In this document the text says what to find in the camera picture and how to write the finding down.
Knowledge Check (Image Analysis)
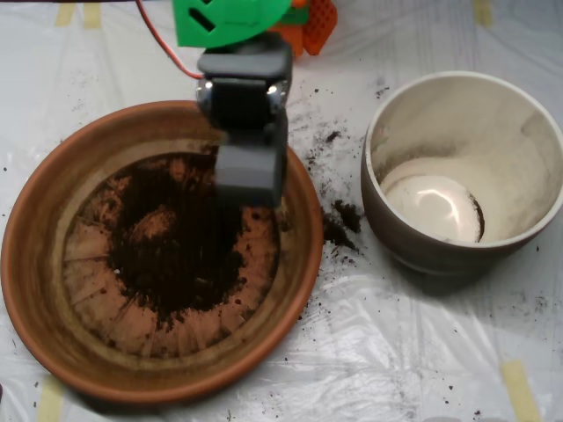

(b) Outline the white ceramic pot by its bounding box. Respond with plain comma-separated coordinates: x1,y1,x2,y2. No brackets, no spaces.
360,70,563,279

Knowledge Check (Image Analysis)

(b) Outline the terracotta saucer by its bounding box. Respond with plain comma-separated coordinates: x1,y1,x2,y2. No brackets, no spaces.
0,99,325,405

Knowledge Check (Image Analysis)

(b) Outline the beige masking tape strip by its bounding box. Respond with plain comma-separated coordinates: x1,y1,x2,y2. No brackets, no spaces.
83,3,103,30
55,3,76,26
501,360,542,422
37,375,66,422
473,0,494,27

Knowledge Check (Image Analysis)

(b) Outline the red and white servo cable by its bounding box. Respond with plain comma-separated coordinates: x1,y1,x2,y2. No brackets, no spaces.
135,0,204,80

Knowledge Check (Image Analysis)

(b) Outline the clear plastic cover sheet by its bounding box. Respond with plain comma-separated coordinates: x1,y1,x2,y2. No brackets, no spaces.
0,0,563,422

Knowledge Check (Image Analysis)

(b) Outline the dark soil heap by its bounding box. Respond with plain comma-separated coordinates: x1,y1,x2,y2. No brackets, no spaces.
107,162,247,326

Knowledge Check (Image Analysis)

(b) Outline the spilled soil clump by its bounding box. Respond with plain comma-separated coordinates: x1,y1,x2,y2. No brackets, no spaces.
323,200,366,254

